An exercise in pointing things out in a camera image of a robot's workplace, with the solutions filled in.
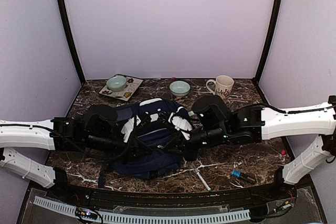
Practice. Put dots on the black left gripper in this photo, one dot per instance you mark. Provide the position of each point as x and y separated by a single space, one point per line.
131 151

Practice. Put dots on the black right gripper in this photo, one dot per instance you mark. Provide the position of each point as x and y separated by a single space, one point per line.
189 153

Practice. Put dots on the navy blue student backpack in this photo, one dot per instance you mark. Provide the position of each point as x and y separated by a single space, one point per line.
165 157

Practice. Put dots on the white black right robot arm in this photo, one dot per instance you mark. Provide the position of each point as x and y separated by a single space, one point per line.
259 122

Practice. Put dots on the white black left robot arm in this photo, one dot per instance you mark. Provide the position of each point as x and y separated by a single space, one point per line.
58 134

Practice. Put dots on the white pen with green tip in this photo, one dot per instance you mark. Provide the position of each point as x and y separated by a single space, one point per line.
201 178

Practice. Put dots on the black marker with blue cap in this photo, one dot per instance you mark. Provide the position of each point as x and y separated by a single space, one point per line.
242 176

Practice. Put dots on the patterned square coaster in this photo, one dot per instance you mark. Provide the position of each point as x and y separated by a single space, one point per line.
132 85

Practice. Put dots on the light green ceramic bowl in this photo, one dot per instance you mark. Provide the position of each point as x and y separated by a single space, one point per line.
179 88

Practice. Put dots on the cream ceramic mug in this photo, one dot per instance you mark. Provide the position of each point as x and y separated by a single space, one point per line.
223 86

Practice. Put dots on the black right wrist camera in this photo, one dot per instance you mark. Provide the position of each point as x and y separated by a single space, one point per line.
212 112

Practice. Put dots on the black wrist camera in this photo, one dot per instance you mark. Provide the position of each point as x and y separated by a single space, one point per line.
99 120
212 112

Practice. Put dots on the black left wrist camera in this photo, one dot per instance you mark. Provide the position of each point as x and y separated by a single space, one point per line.
99 120

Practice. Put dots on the black front rail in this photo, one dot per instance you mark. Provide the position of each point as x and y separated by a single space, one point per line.
160 193

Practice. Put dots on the black right frame post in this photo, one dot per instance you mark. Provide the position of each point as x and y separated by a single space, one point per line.
268 40

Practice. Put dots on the black frame post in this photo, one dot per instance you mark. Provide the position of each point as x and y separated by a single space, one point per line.
70 40
268 40

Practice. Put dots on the white slotted cable duct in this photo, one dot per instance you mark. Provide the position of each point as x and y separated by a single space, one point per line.
86 215

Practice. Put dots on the black left frame post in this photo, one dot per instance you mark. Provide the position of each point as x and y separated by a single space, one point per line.
70 40

